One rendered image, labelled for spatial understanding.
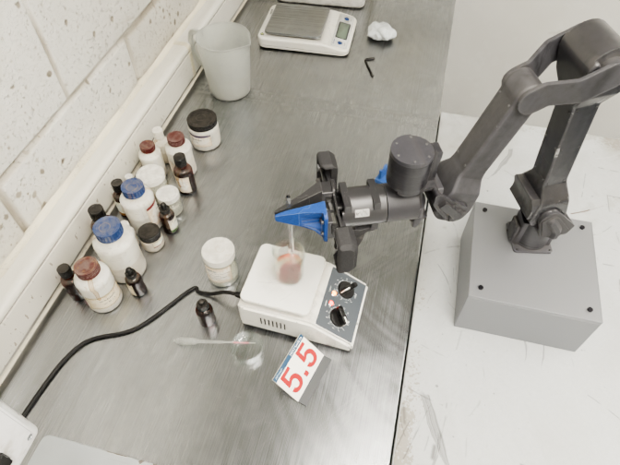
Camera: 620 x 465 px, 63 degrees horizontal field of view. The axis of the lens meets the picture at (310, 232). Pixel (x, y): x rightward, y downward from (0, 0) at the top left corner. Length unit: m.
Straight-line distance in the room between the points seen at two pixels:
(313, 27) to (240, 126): 0.41
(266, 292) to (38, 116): 0.49
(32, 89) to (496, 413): 0.92
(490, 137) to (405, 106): 0.67
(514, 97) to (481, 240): 0.34
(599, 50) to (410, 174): 0.25
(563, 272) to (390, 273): 0.29
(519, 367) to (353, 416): 0.29
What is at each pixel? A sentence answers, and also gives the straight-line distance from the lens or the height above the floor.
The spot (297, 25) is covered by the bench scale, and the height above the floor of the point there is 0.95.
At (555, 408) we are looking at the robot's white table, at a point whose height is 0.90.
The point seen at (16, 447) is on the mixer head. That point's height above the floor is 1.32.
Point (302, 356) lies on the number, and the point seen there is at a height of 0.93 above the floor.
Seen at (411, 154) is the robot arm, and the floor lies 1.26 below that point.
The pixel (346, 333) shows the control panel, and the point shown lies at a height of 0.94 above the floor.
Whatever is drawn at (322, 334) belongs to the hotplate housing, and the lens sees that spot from 0.85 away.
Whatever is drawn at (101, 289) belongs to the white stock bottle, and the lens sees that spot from 0.94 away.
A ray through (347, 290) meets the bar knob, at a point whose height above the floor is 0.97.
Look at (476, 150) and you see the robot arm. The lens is 0.70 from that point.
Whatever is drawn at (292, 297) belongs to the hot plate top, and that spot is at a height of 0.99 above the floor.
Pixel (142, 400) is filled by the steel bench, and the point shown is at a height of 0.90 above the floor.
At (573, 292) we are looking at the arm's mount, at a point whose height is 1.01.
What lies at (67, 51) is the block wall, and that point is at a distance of 1.05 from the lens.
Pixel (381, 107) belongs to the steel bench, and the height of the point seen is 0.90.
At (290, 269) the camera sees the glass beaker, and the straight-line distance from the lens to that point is 0.81.
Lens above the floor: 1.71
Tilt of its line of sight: 52 degrees down
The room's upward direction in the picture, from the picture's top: straight up
